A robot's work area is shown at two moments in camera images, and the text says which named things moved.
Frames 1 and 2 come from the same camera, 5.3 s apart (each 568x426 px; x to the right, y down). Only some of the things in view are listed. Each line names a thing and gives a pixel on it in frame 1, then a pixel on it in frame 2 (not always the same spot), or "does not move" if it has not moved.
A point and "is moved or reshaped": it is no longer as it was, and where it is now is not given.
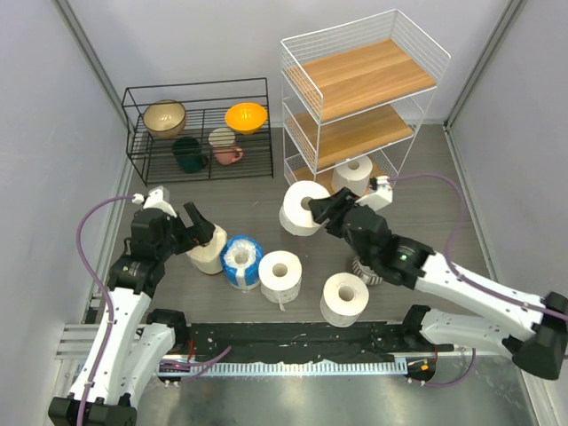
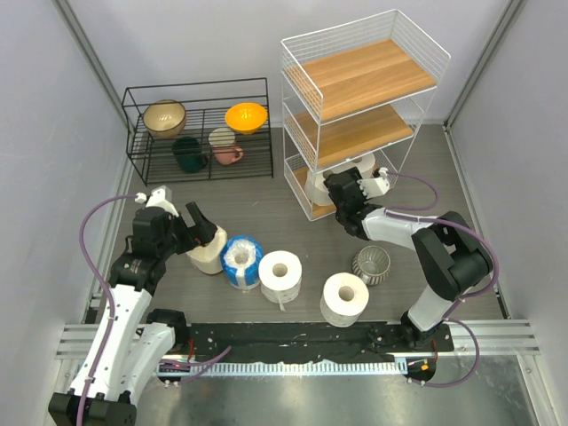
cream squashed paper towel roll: x=209 y=258 does not move
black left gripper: x=202 y=229 does not move
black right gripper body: x=339 y=226 to x=356 y=173
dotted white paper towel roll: x=344 y=296 does not move
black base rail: x=355 y=341 does not move
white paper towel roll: x=294 y=218 is moved or reshaped
